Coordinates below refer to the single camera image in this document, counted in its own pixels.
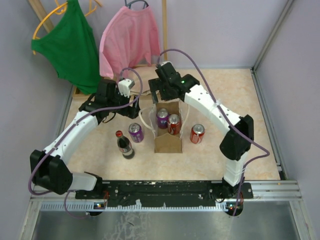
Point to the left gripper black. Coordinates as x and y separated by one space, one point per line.
132 111

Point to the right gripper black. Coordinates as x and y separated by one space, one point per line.
155 84

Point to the purple fanta can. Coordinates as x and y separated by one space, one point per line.
136 133
162 117

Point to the red cola can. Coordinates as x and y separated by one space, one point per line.
197 133
174 124

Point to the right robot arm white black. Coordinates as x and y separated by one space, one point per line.
237 131

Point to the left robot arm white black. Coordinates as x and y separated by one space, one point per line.
49 167

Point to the folded beige cloth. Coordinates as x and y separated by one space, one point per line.
146 73

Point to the glass cola bottle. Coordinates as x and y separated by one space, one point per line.
124 145

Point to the pink t-shirt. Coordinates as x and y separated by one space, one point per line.
130 37

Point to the green tank top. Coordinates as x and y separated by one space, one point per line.
71 49

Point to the grey clothes hanger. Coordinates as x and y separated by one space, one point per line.
136 5

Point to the wooden clothes rack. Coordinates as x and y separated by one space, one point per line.
45 22

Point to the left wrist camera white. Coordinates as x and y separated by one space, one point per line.
124 87

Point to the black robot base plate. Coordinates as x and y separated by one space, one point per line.
174 193

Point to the white cable duct strip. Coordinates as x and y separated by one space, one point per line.
100 206

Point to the aluminium frame rail front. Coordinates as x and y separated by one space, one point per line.
263 190

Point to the aluminium corner post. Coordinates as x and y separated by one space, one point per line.
275 30

